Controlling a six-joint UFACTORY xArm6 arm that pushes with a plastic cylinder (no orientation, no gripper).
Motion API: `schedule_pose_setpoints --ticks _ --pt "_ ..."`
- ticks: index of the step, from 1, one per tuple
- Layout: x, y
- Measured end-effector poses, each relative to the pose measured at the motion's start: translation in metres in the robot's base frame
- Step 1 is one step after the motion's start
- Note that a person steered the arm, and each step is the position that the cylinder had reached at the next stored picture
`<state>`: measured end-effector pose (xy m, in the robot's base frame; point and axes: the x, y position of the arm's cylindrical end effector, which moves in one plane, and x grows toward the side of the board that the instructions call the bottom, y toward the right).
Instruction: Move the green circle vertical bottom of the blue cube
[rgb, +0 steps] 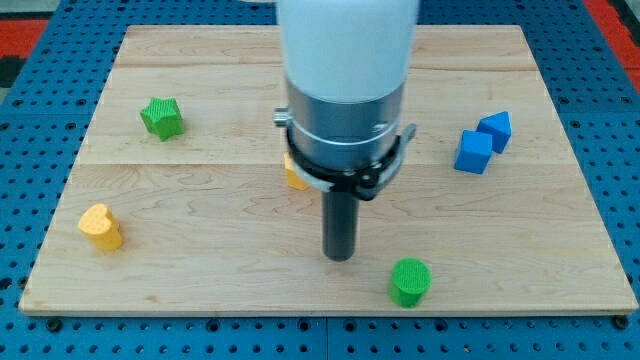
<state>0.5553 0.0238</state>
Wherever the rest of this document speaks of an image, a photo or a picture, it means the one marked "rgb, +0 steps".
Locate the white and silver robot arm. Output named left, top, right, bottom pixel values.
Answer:
left=277, top=0, right=419, bottom=170

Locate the yellow block behind arm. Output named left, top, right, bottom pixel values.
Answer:
left=283, top=152, right=309, bottom=191

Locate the blue cube block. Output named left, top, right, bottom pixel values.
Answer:
left=454, top=130, right=493, bottom=174

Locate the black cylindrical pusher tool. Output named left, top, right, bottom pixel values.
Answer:
left=322, top=192, right=359, bottom=262

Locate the green cylinder block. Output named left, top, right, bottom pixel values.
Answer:
left=388, top=258, right=432, bottom=308

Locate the wooden board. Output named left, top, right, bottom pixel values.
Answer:
left=19, top=25, right=638, bottom=317

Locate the green star block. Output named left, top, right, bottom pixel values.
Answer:
left=140, top=97, right=184, bottom=142

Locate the blue pentagon block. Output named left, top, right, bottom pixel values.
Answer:
left=476, top=111, right=512, bottom=154

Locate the yellow heart block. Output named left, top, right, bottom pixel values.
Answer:
left=77, top=203, right=123, bottom=251

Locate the black clamp ring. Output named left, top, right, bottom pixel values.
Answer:
left=285, top=123, right=418, bottom=203

